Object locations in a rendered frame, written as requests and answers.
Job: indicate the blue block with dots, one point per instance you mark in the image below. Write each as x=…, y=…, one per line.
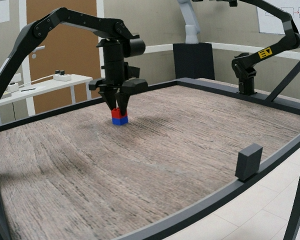
x=120, y=121

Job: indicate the red toy brick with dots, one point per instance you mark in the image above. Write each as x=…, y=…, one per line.
x=115, y=113

